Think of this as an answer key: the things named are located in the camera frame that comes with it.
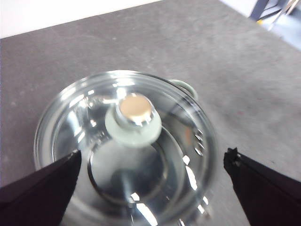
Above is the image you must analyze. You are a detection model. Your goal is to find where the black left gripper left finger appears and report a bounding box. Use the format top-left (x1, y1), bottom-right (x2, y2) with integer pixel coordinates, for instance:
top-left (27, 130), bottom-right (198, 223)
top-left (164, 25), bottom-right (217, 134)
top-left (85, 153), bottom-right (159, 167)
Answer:
top-left (0, 150), bottom-right (82, 226)

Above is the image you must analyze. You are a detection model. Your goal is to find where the glass lid with green knob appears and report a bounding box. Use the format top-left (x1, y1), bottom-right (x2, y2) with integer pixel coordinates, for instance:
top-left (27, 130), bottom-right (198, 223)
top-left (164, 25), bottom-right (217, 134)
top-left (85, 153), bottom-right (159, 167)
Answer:
top-left (34, 70), bottom-right (219, 226)

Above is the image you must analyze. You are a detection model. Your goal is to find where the blue metal frame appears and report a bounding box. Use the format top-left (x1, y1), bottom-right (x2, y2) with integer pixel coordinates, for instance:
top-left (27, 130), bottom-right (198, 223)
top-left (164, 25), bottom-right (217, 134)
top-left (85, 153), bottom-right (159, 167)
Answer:
top-left (249, 0), bottom-right (301, 31)

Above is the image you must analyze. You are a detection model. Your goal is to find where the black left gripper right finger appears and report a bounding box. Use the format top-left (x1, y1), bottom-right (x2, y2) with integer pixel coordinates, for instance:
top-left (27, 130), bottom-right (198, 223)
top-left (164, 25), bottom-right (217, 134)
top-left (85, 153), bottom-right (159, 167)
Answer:
top-left (223, 147), bottom-right (301, 226)

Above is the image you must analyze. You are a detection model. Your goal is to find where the sage green electric cooking pot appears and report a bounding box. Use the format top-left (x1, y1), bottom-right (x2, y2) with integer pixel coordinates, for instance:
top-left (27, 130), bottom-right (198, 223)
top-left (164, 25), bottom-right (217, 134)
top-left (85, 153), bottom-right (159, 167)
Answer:
top-left (34, 70), bottom-right (221, 226)

